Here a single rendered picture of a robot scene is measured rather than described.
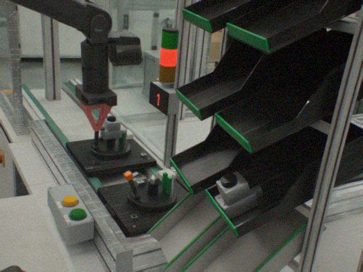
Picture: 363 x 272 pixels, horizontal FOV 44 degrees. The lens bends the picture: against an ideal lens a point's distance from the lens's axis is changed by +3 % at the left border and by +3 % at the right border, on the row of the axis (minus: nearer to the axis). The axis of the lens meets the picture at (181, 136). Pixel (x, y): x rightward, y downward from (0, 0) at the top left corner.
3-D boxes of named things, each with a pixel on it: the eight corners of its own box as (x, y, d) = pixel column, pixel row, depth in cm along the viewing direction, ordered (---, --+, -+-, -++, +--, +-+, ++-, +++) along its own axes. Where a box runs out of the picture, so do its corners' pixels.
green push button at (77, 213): (72, 224, 116) (72, 217, 115) (67, 216, 119) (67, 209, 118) (87, 221, 118) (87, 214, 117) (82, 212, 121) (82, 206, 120)
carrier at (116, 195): (129, 239, 112) (132, 196, 107) (96, 193, 131) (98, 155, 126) (209, 218, 124) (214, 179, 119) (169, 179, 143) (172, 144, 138)
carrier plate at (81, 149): (87, 177, 139) (87, 171, 138) (65, 147, 158) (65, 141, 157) (156, 165, 151) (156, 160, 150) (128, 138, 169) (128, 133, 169)
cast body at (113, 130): (104, 140, 148) (105, 120, 145) (99, 135, 152) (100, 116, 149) (127, 137, 152) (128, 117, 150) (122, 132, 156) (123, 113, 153)
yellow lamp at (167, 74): (163, 83, 133) (164, 67, 131) (155, 78, 137) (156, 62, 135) (177, 82, 135) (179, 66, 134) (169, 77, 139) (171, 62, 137)
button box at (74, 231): (68, 245, 116) (68, 225, 114) (47, 205, 132) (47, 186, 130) (94, 238, 119) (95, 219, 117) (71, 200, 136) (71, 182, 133)
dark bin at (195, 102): (201, 121, 82) (189, 87, 78) (178, 99, 93) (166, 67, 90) (330, 58, 86) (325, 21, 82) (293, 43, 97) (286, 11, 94)
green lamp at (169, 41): (165, 49, 129) (167, 33, 127) (158, 46, 133) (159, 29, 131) (180, 49, 132) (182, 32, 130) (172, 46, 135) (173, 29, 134)
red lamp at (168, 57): (164, 67, 131) (165, 50, 129) (156, 62, 135) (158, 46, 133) (179, 66, 133) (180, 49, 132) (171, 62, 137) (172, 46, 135)
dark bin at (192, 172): (193, 196, 88) (181, 167, 85) (172, 165, 99) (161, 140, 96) (313, 134, 92) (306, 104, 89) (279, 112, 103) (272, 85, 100)
